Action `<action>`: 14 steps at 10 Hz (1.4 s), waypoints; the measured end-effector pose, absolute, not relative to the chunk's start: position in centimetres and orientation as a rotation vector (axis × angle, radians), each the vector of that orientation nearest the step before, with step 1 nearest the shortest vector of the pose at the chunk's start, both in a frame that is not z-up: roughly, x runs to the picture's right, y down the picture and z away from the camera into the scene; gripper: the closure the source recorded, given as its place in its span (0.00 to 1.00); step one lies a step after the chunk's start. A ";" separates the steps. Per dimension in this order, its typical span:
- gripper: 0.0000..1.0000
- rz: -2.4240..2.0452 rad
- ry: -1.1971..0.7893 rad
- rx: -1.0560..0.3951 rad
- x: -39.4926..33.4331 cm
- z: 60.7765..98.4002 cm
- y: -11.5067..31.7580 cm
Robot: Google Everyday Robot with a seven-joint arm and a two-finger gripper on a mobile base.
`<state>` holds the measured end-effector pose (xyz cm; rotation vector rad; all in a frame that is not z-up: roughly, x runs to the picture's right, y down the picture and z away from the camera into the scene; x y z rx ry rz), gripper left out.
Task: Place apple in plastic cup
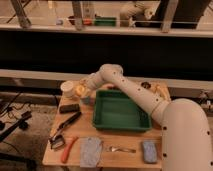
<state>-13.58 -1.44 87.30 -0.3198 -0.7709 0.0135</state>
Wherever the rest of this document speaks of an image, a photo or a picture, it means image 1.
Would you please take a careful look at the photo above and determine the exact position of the dark round object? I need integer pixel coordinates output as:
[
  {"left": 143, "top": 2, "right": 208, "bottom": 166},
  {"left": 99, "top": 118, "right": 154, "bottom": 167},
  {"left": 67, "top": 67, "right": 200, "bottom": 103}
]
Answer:
[{"left": 141, "top": 82, "right": 151, "bottom": 89}]

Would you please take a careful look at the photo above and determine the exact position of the green plastic tray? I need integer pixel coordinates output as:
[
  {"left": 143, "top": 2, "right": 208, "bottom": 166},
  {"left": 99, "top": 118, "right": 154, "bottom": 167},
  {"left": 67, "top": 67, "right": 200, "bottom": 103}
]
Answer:
[{"left": 93, "top": 90, "right": 152, "bottom": 132}]

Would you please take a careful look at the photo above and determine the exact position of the orange handled tool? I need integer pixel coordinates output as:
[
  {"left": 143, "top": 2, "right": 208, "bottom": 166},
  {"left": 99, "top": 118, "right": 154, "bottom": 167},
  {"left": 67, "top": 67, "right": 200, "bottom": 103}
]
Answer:
[{"left": 61, "top": 136, "right": 78, "bottom": 163}]

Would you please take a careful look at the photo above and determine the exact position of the dark rectangular eraser block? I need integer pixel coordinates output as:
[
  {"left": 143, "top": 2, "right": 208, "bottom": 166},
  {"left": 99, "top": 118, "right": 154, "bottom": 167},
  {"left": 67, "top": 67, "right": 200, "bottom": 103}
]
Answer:
[{"left": 59, "top": 104, "right": 80, "bottom": 114}]

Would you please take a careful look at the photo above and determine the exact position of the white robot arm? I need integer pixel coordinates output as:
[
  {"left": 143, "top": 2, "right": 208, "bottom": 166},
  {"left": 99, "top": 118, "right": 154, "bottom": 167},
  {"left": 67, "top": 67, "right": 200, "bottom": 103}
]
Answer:
[{"left": 84, "top": 64, "right": 213, "bottom": 171}]

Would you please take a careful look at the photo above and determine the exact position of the blue grey sponge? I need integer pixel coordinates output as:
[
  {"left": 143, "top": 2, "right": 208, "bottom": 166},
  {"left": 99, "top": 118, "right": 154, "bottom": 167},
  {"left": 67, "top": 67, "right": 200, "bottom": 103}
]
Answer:
[{"left": 142, "top": 140, "right": 157, "bottom": 164}]

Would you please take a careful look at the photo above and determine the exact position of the black handled brush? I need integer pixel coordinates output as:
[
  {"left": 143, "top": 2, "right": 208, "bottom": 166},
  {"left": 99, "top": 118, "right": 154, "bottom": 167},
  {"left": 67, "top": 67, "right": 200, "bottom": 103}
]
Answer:
[{"left": 49, "top": 112, "right": 81, "bottom": 150}]

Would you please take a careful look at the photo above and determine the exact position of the silver metal fork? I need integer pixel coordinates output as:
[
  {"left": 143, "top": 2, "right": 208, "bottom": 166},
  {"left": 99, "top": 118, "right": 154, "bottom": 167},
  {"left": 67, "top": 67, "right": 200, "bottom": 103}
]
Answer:
[{"left": 107, "top": 146, "right": 136, "bottom": 153}]

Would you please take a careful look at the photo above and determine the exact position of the grey folded cloth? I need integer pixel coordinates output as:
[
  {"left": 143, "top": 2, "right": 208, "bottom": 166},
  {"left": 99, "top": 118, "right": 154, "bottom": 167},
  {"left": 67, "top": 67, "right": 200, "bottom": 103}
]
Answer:
[{"left": 80, "top": 137, "right": 102, "bottom": 168}]

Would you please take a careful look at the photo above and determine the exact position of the yellow toy item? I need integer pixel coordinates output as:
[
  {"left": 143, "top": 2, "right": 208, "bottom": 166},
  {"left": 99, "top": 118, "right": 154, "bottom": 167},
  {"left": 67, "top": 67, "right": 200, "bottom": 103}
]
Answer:
[{"left": 154, "top": 84, "right": 164, "bottom": 94}]

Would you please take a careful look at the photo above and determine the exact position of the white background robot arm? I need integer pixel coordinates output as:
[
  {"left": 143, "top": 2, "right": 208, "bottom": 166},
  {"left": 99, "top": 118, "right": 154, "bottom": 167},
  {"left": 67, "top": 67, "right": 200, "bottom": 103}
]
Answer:
[{"left": 120, "top": 0, "right": 159, "bottom": 27}]

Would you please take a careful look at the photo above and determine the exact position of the white plastic cup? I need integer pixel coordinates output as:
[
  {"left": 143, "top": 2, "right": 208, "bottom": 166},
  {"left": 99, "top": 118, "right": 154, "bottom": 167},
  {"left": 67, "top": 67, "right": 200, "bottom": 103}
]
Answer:
[{"left": 60, "top": 81, "right": 76, "bottom": 98}]

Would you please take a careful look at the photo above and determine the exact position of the yellow apple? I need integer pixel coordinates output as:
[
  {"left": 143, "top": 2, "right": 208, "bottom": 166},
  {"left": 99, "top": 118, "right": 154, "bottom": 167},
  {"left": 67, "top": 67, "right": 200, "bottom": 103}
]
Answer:
[{"left": 75, "top": 85, "right": 85, "bottom": 96}]

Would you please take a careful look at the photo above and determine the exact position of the green background bin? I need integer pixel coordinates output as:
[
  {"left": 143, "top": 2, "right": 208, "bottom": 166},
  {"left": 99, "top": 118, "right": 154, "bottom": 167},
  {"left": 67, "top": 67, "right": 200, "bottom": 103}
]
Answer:
[{"left": 94, "top": 17, "right": 116, "bottom": 26}]

